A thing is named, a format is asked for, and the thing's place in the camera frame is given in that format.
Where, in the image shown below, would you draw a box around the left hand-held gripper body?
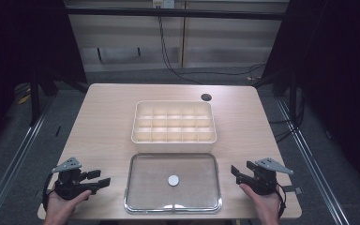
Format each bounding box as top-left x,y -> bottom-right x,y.
45,157 -> 94,202

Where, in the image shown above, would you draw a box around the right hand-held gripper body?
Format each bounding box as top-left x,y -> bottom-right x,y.
242,157 -> 294,197

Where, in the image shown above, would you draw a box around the person's left hand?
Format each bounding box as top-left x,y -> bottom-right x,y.
42,189 -> 93,225

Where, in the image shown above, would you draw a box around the person's right hand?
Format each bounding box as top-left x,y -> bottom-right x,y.
238,183 -> 282,225

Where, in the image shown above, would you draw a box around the clear plastic lid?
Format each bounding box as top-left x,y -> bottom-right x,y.
123,152 -> 223,216

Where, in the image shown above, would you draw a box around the white round disc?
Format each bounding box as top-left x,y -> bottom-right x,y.
167,174 -> 181,188

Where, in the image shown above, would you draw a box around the white divided organizer box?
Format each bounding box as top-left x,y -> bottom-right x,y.
130,99 -> 218,155

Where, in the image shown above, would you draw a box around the black metal stand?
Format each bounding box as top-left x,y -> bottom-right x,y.
28,73 -> 41,128

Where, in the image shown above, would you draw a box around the yellow object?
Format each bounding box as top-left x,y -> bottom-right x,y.
17,94 -> 32,105

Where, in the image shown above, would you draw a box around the black curtain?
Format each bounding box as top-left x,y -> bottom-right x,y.
261,0 -> 360,200
0,0 -> 88,158

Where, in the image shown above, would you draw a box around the black horizontal beam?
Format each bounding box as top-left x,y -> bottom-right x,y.
65,7 -> 291,22

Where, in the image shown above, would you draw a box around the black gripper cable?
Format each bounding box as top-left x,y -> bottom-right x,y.
41,172 -> 57,214
274,182 -> 288,219

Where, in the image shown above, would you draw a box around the black floor cables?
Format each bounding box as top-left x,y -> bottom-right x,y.
268,107 -> 306,144

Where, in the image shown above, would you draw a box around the aluminium floor rail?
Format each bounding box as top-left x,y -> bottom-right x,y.
275,97 -> 353,225
0,93 -> 55,225

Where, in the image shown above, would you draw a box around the long black floor cable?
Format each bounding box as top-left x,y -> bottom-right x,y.
157,6 -> 266,85

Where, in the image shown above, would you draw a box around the white wall socket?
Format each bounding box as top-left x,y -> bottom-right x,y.
152,0 -> 176,9

